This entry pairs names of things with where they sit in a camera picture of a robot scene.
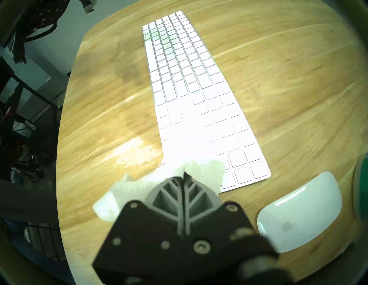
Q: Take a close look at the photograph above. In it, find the black left wrist cable loop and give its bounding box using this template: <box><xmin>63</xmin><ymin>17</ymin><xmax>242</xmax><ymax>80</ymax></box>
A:
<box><xmin>12</xmin><ymin>23</ymin><xmax>58</xmax><ymax>64</ymax></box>

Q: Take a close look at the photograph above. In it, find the white slim keyboard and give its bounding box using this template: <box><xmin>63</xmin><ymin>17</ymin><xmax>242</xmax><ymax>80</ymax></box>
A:
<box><xmin>142</xmin><ymin>11</ymin><xmax>271</xmax><ymax>193</ymax></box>

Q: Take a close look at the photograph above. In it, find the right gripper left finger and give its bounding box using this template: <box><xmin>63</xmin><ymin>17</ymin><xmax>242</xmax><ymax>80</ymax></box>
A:
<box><xmin>91</xmin><ymin>172</ymin><xmax>188</xmax><ymax>285</ymax></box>

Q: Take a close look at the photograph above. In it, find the white computer mouse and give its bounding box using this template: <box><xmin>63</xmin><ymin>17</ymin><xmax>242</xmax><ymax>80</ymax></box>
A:
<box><xmin>257</xmin><ymin>172</ymin><xmax>343</xmax><ymax>253</ymax></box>

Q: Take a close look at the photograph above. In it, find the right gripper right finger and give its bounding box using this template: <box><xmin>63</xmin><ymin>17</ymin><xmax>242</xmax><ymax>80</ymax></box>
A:
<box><xmin>183</xmin><ymin>172</ymin><xmax>258</xmax><ymax>277</ymax></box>

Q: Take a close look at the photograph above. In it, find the green blue wipes canister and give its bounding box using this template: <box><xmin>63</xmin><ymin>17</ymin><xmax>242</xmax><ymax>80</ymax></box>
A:
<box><xmin>352</xmin><ymin>154</ymin><xmax>368</xmax><ymax>223</ymax></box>

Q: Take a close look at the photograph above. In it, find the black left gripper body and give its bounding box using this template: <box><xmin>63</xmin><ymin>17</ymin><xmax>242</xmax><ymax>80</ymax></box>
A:
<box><xmin>22</xmin><ymin>0</ymin><xmax>71</xmax><ymax>32</ymax></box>

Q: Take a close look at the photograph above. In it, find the black metal frame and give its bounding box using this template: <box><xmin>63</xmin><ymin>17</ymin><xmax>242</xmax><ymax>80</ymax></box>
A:
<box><xmin>0</xmin><ymin>55</ymin><xmax>69</xmax><ymax>184</ymax></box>

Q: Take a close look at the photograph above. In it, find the white disinfecting wipe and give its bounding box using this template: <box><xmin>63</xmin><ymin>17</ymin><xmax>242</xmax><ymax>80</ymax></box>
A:
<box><xmin>93</xmin><ymin>159</ymin><xmax>226</xmax><ymax>222</ymax></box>

